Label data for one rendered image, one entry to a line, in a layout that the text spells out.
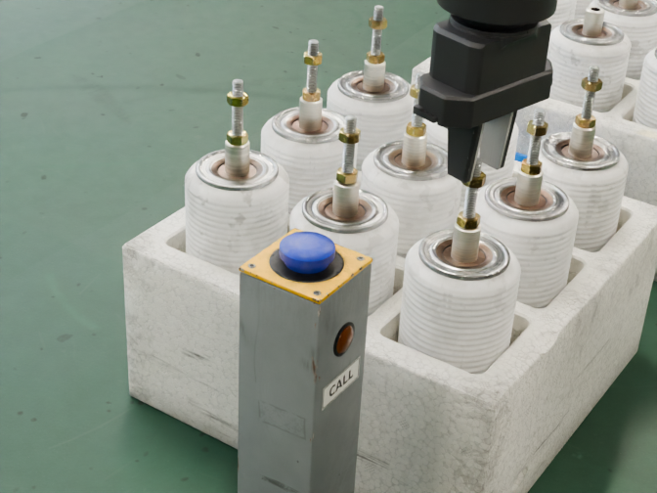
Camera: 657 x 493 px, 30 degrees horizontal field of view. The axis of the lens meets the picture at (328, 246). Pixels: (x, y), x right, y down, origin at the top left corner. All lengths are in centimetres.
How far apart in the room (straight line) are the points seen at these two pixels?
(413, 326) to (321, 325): 19
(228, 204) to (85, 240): 45
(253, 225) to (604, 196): 34
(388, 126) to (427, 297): 32
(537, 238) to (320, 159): 23
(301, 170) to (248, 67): 80
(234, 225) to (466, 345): 24
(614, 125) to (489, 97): 55
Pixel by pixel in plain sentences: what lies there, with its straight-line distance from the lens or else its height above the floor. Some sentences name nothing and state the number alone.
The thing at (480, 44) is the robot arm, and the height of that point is 45.
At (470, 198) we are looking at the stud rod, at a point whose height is 31.
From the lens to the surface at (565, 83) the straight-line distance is 149.
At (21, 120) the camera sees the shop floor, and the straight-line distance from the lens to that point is 181.
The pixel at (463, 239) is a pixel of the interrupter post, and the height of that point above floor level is 27.
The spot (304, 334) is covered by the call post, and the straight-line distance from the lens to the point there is 86.
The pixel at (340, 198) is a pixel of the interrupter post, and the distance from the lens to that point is 105.
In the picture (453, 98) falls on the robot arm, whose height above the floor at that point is 41.
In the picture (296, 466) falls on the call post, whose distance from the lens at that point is 94.
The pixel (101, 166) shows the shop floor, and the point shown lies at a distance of 167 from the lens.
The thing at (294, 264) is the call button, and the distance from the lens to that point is 86.
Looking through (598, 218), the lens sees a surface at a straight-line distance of 120.
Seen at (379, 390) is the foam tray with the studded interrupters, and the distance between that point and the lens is 104.
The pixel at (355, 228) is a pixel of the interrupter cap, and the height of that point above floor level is 25.
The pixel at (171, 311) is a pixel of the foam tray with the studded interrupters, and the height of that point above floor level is 13.
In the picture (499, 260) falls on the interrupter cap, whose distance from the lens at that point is 102.
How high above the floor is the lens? 79
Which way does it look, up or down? 32 degrees down
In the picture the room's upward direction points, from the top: 3 degrees clockwise
